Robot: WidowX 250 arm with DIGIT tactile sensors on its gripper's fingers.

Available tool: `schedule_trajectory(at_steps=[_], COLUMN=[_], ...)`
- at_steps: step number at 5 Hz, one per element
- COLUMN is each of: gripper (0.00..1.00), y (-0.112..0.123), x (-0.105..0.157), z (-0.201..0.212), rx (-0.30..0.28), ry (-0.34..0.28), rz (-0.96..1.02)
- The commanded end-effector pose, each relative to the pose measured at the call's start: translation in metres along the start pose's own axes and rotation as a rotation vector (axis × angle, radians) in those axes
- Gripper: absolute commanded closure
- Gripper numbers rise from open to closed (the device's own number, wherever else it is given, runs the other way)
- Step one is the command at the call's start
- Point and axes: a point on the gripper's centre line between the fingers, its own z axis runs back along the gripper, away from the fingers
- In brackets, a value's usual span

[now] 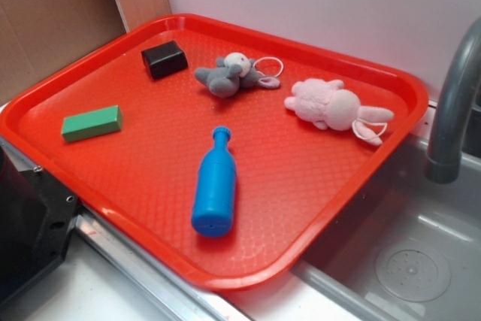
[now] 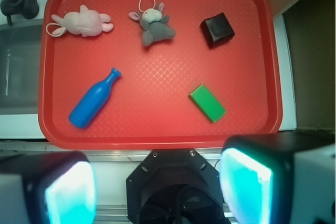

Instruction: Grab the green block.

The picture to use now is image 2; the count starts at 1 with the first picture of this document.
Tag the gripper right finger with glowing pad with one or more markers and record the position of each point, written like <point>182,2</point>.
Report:
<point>285,177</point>

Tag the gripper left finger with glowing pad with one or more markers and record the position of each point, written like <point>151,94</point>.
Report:
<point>56,187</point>

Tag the red plastic tray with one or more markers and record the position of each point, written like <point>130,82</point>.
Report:
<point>149,106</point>

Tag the pink plush bunny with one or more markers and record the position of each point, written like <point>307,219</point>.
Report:
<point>87,23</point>

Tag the blue plastic bottle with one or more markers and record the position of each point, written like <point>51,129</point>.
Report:
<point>93,101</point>

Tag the green rectangular block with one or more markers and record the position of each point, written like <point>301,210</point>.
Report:
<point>207,103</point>

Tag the grey sink basin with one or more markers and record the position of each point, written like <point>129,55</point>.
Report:
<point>20,61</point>

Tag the dark brown block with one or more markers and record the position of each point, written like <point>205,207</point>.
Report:
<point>217,30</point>

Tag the black faucet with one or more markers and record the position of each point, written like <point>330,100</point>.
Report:
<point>29,9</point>

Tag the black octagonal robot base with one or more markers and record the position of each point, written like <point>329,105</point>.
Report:
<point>175,186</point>

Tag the grey plush donkey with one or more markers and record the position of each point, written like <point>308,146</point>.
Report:
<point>153,23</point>

